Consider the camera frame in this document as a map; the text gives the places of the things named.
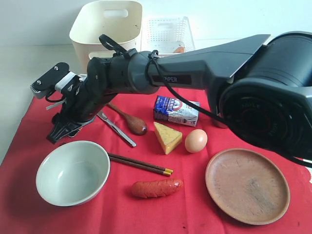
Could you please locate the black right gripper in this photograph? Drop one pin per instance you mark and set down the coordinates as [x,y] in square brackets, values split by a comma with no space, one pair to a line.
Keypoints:
[89,98]

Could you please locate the yellow cheese wedge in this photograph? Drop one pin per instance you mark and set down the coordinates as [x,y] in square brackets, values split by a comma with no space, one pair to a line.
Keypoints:
[168,138]

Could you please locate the brown egg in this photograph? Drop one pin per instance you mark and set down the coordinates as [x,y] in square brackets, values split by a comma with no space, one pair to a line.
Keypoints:
[196,140]

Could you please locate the red tablecloth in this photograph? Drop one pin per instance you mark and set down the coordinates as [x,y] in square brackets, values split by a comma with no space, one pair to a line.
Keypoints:
[114,210]

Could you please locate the stainless steel cup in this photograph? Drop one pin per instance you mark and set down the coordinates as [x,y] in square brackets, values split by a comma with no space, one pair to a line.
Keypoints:
[216,122]

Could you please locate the red sausage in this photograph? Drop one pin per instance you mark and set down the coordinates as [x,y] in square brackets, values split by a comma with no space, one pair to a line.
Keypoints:
[156,188]

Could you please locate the dark wooden chopstick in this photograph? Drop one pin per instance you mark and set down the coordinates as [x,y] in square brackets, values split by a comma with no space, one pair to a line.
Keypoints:
[146,168]
[140,162]

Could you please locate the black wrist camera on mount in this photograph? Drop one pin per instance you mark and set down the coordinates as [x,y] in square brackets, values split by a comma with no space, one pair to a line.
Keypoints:
[52,80]

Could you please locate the white perforated plastic basket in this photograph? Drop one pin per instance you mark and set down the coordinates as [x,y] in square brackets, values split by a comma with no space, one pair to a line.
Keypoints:
[165,34]

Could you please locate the stainless steel table knife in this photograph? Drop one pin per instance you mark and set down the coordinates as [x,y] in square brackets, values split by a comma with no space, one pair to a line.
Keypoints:
[118,131]

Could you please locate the round brown wooden plate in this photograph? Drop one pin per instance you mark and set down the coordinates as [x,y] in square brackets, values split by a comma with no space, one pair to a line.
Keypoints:
[247,186]

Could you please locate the cream plastic storage bin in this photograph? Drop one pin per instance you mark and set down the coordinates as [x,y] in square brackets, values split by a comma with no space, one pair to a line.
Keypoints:
[121,20]

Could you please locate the blue and white milk carton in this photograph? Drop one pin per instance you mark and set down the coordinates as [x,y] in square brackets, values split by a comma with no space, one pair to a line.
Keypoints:
[171,109]

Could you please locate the pale green ceramic bowl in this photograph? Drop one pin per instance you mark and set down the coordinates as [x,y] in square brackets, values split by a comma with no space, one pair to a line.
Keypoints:
[73,173]

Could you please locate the lower dark wooden chopstick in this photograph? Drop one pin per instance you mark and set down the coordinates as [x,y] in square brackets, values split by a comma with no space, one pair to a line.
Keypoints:
[146,168]

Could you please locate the brown wooden spoon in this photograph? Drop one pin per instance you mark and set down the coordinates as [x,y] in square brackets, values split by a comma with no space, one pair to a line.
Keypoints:
[136,125]

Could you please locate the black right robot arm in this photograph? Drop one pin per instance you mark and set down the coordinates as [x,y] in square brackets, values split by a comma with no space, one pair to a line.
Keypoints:
[258,88]

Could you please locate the upper dark wooden chopstick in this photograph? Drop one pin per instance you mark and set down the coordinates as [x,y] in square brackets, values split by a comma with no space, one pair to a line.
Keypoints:
[140,162]

